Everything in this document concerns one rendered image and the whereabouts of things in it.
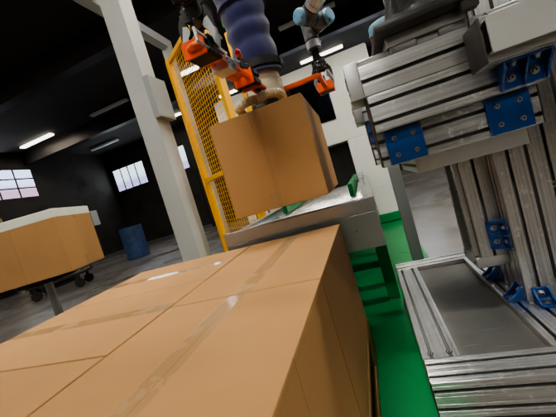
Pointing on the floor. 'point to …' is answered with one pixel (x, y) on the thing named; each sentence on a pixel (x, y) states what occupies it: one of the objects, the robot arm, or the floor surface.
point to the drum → (134, 242)
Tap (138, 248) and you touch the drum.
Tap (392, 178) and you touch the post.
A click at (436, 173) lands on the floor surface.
